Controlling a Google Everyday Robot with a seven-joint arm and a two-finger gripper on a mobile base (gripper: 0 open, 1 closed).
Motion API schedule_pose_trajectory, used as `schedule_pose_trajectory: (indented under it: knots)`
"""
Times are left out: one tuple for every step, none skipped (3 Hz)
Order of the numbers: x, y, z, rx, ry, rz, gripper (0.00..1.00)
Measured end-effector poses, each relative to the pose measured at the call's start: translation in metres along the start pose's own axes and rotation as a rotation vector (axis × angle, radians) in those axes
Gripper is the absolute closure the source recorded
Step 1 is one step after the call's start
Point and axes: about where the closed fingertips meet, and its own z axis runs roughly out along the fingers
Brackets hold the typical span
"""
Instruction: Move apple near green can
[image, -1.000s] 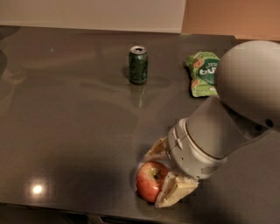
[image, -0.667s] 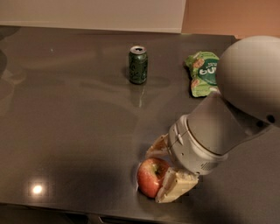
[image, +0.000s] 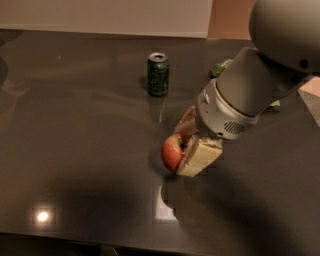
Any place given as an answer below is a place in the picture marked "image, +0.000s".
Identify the green snack bag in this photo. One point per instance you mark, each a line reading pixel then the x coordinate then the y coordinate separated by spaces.
pixel 220 67

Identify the red apple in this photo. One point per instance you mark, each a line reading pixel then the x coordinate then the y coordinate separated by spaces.
pixel 173 150

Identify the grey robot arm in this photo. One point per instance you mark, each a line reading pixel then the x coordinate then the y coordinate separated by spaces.
pixel 286 53

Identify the green soda can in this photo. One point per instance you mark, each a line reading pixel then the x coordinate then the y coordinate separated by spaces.
pixel 157 74

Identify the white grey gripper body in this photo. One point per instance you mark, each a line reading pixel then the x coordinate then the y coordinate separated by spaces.
pixel 218 115

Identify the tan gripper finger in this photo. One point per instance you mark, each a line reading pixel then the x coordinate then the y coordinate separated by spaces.
pixel 200 153
pixel 187 125

